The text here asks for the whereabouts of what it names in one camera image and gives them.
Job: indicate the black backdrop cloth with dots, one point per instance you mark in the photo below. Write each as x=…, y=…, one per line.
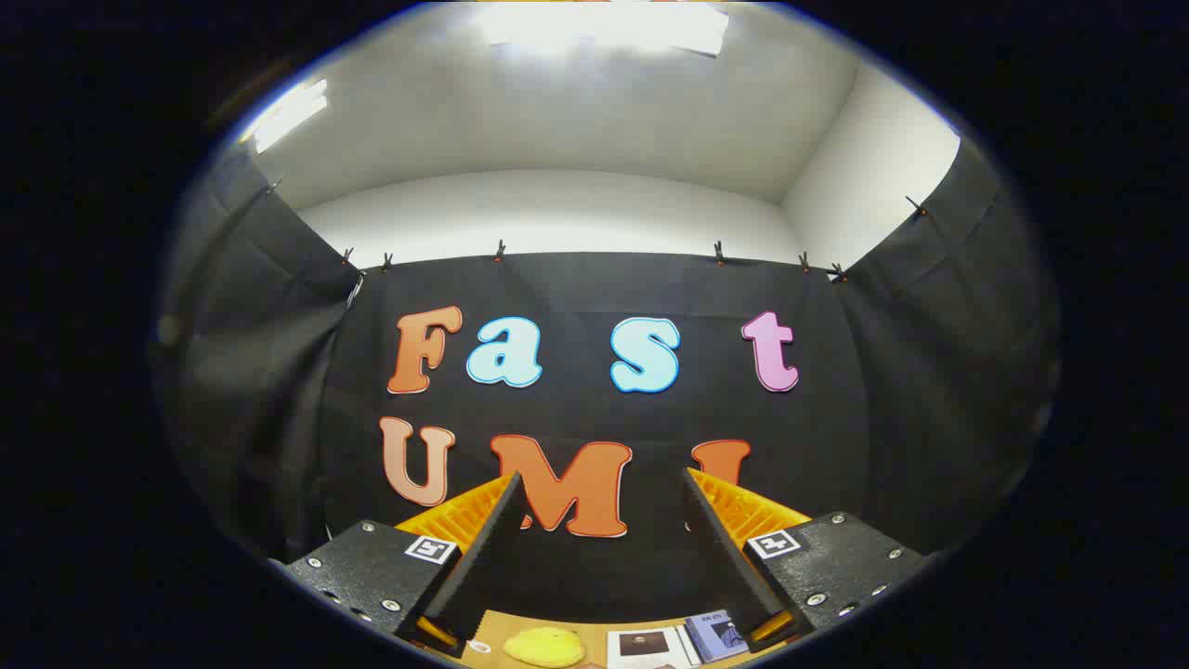
x=576, y=288

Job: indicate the blue cover book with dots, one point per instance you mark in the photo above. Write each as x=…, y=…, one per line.
x=715, y=636

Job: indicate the yellow plush ball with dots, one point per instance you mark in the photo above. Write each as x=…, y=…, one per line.
x=546, y=648

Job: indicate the ceiling light panel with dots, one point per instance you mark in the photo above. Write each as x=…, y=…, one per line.
x=290, y=113
x=604, y=23

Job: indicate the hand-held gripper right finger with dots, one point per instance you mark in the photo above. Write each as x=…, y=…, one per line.
x=725, y=557

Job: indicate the white portrait cover book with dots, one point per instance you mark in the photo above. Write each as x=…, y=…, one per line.
x=646, y=648

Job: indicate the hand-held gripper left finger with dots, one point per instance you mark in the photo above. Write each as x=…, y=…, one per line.
x=483, y=565

